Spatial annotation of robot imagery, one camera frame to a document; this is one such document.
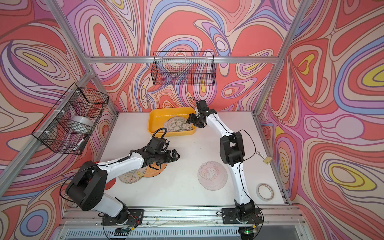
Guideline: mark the green line-art coaster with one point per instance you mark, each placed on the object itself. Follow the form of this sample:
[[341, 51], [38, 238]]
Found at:
[[177, 124]]

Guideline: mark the yellow plastic storage box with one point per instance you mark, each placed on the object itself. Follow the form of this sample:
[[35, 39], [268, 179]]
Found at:
[[158, 117]]

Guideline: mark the white tape roll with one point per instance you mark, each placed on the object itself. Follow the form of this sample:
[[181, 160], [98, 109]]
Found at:
[[265, 192]]

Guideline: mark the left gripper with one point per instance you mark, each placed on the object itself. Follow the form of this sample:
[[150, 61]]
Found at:
[[169, 158]]

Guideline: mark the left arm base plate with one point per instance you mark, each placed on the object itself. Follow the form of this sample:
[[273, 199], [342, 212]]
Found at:
[[130, 218]]

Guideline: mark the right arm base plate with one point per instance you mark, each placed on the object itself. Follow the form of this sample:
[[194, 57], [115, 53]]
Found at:
[[233, 216]]

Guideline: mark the marker pen in basket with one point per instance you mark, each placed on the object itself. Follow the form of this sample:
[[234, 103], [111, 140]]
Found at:
[[80, 146]]

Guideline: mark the cream blue doodle coaster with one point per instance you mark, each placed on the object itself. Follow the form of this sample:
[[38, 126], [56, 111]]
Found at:
[[132, 177]]

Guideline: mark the red plastic cup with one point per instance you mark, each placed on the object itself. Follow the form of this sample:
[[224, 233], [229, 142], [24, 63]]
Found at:
[[110, 184]]

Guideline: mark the back wall wire basket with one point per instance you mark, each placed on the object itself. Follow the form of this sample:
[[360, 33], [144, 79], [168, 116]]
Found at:
[[184, 68]]

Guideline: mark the left wall wire basket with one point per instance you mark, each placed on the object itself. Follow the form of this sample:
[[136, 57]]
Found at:
[[53, 130]]

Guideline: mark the wall wire basket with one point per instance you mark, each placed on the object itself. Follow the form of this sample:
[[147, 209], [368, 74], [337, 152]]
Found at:
[[184, 68], [53, 130]]

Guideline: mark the yellow binder clip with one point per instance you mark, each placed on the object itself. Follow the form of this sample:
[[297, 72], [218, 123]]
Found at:
[[267, 160]]

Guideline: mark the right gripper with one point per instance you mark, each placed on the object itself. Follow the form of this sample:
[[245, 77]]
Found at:
[[191, 119]]

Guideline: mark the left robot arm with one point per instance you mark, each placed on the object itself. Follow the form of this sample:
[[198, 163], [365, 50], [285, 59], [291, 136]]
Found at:
[[87, 187]]

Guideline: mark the silver tape roll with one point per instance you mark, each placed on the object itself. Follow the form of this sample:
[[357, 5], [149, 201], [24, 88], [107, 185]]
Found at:
[[81, 125]]

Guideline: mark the pale pink cloud coaster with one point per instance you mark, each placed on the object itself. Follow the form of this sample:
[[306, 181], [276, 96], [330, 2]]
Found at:
[[212, 176]]

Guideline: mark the orange round coaster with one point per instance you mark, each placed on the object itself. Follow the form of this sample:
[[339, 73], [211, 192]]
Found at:
[[154, 170]]

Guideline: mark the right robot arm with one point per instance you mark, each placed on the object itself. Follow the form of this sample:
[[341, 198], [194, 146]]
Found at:
[[232, 153]]

